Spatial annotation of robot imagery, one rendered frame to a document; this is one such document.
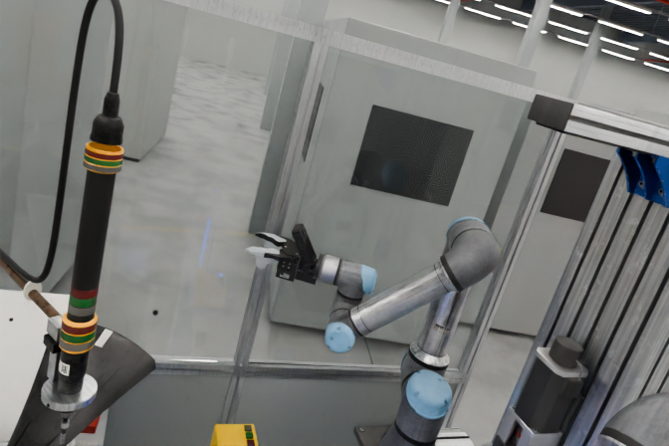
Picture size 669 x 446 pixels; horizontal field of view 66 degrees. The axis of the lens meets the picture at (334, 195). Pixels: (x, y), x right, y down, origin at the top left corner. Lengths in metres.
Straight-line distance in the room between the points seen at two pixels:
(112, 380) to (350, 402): 1.12
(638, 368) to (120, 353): 0.95
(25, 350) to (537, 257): 4.10
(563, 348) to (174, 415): 1.19
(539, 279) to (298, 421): 3.29
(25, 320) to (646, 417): 1.14
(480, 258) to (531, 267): 3.51
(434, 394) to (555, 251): 3.50
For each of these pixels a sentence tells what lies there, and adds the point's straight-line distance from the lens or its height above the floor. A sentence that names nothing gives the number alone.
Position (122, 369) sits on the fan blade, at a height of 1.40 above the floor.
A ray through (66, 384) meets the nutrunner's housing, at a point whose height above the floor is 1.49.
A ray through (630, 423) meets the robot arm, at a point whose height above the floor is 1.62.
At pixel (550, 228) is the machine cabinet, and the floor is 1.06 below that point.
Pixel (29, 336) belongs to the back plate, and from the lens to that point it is 1.28.
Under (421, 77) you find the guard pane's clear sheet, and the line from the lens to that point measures 1.55.
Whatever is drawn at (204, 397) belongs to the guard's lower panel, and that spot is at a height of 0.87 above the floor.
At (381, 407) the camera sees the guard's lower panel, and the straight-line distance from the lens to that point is 2.03.
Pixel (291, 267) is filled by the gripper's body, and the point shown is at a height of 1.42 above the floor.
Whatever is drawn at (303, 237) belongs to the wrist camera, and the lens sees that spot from 1.39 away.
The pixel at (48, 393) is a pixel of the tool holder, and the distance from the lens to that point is 0.85.
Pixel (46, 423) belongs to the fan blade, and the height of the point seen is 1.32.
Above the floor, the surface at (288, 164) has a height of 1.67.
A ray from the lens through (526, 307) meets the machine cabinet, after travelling 4.95.
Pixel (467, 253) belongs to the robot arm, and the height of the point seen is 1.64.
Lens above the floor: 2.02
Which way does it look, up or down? 16 degrees down
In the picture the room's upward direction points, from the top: 16 degrees clockwise
